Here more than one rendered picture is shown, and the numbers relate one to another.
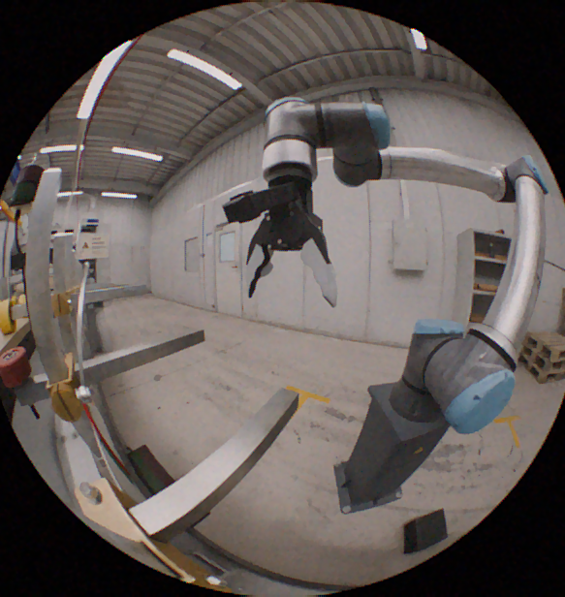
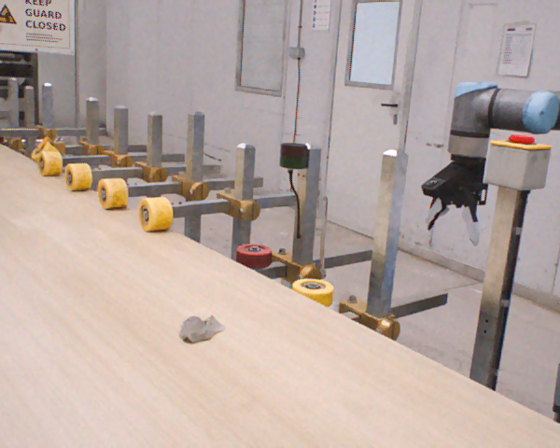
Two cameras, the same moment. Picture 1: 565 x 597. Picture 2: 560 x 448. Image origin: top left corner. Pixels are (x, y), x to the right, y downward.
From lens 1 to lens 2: 1.31 m
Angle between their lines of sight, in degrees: 21
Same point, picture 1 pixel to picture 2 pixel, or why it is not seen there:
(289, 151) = (464, 147)
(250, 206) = (435, 193)
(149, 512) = not seen: hidden behind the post
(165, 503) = not seen: hidden behind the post
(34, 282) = (310, 211)
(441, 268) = not seen: outside the picture
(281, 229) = (453, 195)
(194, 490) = (394, 304)
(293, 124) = (470, 121)
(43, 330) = (309, 236)
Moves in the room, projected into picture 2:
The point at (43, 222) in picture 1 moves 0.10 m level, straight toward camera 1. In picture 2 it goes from (315, 180) to (354, 188)
